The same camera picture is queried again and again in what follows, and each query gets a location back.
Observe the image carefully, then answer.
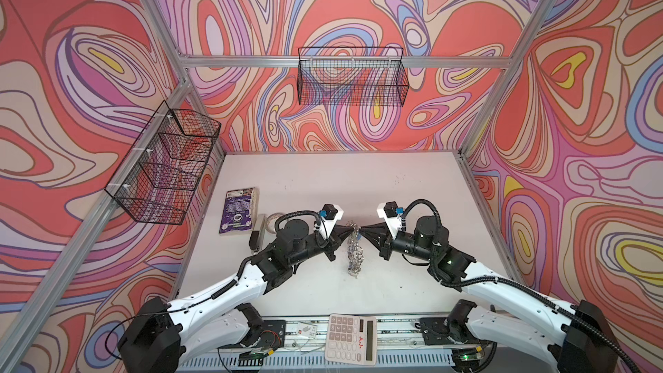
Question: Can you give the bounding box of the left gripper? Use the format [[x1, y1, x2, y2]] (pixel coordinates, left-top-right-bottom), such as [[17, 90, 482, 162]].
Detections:
[[287, 227, 356, 269]]

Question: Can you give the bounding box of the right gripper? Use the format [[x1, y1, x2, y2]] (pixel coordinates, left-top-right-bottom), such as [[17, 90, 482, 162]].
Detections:
[[360, 222, 436, 262]]

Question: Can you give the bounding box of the round keyring disc with keys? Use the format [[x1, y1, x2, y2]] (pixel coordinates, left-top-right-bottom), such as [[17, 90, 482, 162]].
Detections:
[[347, 222, 364, 278]]

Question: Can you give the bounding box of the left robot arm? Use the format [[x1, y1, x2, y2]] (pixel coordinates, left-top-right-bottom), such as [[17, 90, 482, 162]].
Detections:
[[109, 204, 353, 372]]

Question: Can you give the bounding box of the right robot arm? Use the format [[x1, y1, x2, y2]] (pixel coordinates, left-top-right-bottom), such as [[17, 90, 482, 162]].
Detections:
[[358, 199, 639, 372]]

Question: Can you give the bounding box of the clear tape roll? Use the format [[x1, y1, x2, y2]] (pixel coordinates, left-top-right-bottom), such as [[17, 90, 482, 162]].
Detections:
[[265, 212, 283, 234]]

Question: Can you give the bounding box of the black stapler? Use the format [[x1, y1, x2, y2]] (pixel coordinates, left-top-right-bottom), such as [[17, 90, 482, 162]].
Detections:
[[249, 213, 267, 254]]

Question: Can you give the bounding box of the small white label card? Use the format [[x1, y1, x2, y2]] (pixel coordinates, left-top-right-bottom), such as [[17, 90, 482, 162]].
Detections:
[[295, 323, 318, 339]]

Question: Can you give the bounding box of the purple book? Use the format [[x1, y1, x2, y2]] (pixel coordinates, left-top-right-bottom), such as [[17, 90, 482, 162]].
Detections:
[[219, 186, 259, 235]]

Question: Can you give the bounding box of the white pink calculator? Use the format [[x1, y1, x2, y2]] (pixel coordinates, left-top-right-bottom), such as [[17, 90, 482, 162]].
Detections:
[[324, 314, 377, 366]]

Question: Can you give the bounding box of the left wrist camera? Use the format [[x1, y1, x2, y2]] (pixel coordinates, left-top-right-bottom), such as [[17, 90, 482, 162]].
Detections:
[[318, 204, 344, 240]]

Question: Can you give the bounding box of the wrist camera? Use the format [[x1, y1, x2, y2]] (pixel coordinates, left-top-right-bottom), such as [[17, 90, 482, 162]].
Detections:
[[318, 204, 344, 240], [376, 201, 406, 238]]

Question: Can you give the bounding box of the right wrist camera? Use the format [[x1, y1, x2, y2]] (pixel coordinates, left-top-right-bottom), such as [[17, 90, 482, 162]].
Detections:
[[376, 201, 406, 238]]

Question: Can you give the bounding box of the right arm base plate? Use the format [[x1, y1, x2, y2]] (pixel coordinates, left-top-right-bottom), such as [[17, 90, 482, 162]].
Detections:
[[414, 317, 492, 346]]

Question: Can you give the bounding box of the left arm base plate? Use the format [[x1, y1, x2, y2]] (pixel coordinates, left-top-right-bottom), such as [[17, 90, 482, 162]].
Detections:
[[224, 319, 287, 350]]

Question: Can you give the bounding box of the back wire basket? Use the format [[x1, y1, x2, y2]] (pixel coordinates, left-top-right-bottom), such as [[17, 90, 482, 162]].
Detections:
[[296, 46, 410, 107]]

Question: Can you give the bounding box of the wire basket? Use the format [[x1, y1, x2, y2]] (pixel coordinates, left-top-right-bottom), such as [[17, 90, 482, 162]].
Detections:
[[296, 46, 410, 107], [105, 102, 221, 226]]

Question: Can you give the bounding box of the left wire basket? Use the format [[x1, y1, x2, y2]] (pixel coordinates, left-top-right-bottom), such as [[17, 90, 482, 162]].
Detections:
[[105, 102, 221, 226]]

